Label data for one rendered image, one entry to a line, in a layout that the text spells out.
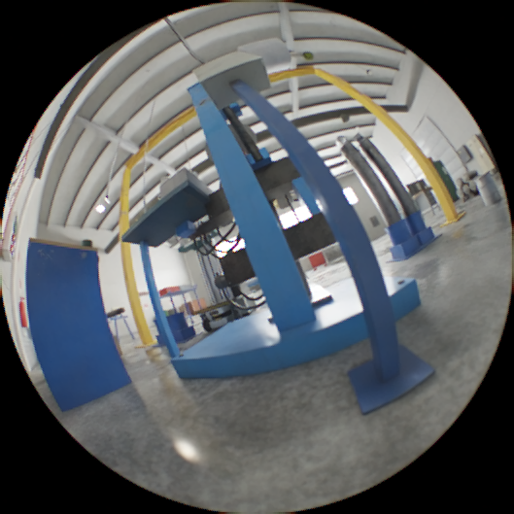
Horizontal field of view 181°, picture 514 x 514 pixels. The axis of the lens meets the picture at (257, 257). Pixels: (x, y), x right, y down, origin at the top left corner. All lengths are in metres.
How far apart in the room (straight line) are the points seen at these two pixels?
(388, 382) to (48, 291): 1.43
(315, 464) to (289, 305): 0.59
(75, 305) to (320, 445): 1.22
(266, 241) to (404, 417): 0.75
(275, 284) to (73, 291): 1.18
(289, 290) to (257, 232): 0.29
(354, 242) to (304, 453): 0.43
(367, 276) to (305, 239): 0.65
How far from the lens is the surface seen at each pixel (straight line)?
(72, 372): 1.16
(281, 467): 0.40
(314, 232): 0.95
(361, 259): 0.33
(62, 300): 1.18
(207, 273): 2.39
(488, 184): 2.56
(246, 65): 0.89
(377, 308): 0.35
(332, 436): 0.40
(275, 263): 0.70
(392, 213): 1.95
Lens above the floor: 0.35
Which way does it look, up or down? 10 degrees up
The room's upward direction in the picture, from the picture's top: 21 degrees counter-clockwise
